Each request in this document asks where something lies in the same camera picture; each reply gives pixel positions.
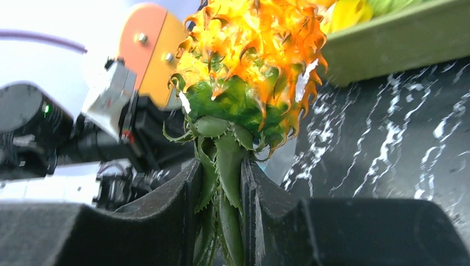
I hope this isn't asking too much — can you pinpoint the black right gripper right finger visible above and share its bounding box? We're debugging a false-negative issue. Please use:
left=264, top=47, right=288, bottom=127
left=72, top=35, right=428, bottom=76
left=241, top=159, right=469, bottom=265

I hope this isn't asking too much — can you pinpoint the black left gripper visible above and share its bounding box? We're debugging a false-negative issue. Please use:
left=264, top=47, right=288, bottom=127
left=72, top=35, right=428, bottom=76
left=121, top=95, right=194, bottom=180

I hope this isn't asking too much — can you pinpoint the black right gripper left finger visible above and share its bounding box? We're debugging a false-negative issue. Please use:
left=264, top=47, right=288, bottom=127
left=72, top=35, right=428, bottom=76
left=1, top=160, right=201, bottom=265

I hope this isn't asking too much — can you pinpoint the toy pineapple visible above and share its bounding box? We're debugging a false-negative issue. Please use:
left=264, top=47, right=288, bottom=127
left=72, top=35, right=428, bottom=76
left=168, top=1, right=327, bottom=265

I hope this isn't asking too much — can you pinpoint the clear zip top bag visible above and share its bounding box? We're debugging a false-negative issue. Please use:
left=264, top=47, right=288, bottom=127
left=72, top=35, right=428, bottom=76
left=258, top=139, right=297, bottom=185

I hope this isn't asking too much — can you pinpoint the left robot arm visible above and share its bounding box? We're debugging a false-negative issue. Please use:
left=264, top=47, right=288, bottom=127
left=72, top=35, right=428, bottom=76
left=1, top=83, right=194, bottom=180

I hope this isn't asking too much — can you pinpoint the yellow toy star fruit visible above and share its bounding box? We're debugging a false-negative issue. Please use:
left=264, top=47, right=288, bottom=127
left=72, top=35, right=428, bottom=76
left=315, top=0, right=373, bottom=34

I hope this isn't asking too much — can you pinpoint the olive green plastic bin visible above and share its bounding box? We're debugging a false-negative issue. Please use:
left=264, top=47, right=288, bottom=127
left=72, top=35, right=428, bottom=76
left=317, top=1, right=469, bottom=86

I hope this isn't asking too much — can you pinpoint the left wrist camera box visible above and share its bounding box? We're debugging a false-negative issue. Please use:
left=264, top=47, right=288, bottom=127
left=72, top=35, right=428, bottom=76
left=81, top=59, right=136, bottom=142

